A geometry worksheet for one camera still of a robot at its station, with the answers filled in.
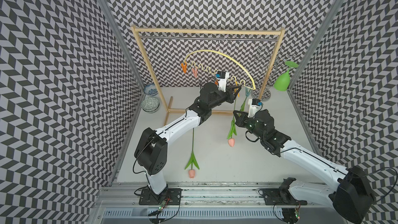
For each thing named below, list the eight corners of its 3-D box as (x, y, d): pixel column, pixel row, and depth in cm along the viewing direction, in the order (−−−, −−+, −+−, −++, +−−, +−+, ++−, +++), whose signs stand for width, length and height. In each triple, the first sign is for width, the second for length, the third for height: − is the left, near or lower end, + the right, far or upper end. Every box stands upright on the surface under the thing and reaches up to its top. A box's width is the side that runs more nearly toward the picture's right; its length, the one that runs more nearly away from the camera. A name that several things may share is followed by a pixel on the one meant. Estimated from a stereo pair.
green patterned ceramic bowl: (140, 114, 103) (138, 111, 100) (145, 101, 111) (143, 97, 108) (158, 114, 103) (156, 111, 100) (161, 101, 111) (160, 97, 108)
